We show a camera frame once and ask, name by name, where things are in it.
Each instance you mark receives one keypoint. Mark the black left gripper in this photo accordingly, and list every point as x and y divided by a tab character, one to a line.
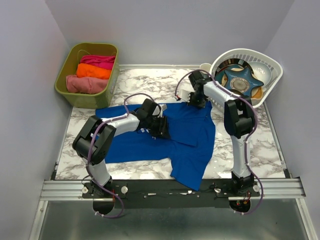
162	130

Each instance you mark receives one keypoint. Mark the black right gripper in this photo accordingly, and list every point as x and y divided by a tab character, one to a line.
200	105

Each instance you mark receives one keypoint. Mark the blue t shirt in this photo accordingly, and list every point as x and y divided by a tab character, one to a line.
190	147

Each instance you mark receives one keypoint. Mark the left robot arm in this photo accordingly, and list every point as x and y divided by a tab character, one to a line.
94	139

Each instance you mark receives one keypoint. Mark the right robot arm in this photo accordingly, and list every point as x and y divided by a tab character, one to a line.
240	122

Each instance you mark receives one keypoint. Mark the grey white mug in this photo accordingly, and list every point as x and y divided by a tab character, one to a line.
205	67

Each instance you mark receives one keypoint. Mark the blue star shaped dish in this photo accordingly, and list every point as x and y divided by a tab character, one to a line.
241	81

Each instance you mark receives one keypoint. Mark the teal plate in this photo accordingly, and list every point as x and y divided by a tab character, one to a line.
218	77

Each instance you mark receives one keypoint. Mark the white plastic dish basket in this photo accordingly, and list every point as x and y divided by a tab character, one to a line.
249	55

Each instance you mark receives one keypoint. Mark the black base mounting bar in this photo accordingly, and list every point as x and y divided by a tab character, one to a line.
168	194

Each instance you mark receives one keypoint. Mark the white bowl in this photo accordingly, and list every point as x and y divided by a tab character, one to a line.
261	71

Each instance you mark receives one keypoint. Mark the pink rolled t shirt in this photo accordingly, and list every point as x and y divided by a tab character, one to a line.
85	85

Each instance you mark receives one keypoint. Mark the magenta rolled t shirt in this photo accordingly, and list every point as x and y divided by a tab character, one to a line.
104	62

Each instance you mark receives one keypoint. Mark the orange rolled t shirt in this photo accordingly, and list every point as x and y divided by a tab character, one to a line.
86	70

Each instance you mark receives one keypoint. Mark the olive green plastic bin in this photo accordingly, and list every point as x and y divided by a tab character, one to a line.
88	101

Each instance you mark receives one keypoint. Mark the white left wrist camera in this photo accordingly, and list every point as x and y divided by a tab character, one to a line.
163	107

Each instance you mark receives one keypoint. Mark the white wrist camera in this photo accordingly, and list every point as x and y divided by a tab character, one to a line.
183	95
163	107

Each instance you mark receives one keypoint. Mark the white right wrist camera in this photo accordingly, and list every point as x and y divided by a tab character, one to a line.
183	95

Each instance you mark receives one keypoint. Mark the aluminium rail frame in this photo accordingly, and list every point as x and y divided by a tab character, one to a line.
269	189

